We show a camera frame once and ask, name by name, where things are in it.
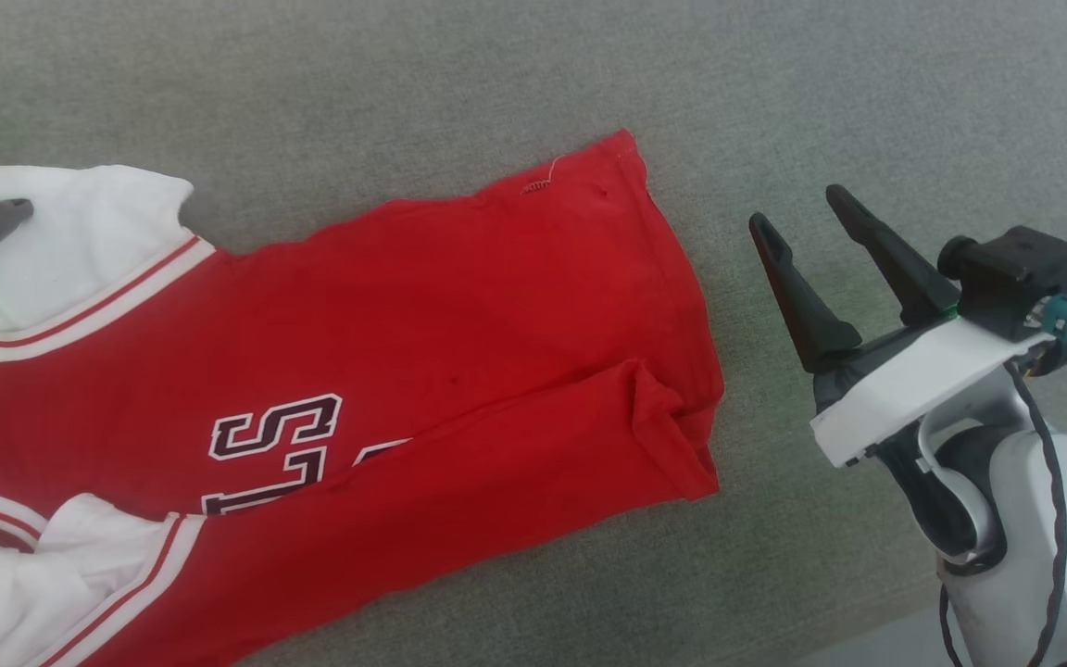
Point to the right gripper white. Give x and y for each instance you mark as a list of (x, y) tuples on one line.
[(913, 389)]

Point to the red white basketball jersey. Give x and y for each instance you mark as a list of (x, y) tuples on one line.
[(404, 352)]

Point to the grey-green fabric sofa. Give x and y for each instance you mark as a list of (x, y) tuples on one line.
[(404, 83)]

